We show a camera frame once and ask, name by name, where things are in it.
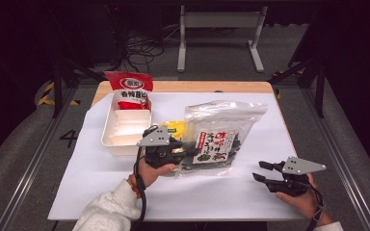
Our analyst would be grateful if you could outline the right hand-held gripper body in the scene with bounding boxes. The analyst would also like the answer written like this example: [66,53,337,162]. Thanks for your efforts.
[268,156,328,197]

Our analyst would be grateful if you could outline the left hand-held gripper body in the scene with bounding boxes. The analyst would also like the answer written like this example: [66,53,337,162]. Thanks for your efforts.
[137,124,187,170]

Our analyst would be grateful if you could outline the yellow green snack packet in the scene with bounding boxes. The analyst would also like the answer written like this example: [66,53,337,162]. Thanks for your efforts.
[159,119,187,141]

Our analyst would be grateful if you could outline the white plastic box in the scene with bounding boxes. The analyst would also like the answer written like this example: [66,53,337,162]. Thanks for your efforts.
[100,92,153,157]

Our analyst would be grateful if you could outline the clear bag of dark seaweed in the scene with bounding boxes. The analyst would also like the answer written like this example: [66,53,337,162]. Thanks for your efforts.
[174,99,269,179]

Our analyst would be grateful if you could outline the red white snack packet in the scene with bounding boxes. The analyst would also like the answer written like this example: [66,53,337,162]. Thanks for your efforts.
[104,70,154,111]

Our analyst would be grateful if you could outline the person's left hand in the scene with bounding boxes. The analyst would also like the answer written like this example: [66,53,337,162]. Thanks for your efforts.
[128,157,177,198]

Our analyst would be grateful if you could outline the person's right hand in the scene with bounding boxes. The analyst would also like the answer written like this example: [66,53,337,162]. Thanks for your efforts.
[275,172,333,227]

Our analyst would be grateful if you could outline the wooden table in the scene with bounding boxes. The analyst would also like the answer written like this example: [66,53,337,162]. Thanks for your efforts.
[91,80,299,155]

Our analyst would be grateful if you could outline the white table sheet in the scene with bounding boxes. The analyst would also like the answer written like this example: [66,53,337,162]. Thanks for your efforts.
[47,91,304,222]

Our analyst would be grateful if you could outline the black tripod stand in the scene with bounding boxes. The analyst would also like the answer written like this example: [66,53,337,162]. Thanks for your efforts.
[49,57,108,118]
[268,54,328,118]

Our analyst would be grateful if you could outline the yellow black floor tape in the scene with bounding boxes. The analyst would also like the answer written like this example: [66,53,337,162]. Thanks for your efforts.
[38,81,81,107]

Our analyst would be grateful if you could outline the grey metal stand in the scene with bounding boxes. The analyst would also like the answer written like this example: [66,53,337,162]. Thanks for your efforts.
[176,5,269,73]

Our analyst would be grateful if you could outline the aluminium frame rail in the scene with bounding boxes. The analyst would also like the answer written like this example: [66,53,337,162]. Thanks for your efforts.
[302,86,370,231]
[0,86,78,231]

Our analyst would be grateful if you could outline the right hand-held gripper cable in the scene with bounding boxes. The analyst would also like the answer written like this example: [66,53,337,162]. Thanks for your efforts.
[304,184,326,231]

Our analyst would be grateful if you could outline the hand-held gripper cable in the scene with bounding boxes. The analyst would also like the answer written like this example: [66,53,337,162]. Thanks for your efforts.
[133,124,160,225]
[304,184,326,231]

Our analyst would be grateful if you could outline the left hand-held gripper cable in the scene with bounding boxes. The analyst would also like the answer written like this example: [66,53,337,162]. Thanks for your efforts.
[133,124,160,225]

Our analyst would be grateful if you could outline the black floor cables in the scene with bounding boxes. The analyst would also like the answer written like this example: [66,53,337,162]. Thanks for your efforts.
[121,32,167,72]

